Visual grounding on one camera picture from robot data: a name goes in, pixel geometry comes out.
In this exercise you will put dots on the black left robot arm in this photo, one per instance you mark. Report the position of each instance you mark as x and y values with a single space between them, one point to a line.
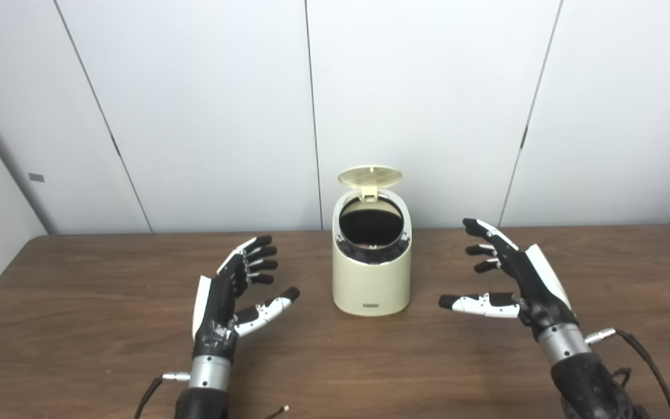
207 375

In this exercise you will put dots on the small grey wall label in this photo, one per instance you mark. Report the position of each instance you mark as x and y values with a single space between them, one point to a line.
36 177

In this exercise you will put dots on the cream-colored desktop bin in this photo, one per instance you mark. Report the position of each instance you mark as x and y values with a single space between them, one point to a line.
371 288

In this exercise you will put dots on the round cream bin lid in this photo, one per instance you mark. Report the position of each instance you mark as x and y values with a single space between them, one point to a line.
370 176

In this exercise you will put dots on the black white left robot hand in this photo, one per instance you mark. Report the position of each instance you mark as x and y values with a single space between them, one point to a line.
216 314

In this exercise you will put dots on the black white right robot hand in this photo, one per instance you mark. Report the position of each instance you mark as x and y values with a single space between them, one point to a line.
541 297

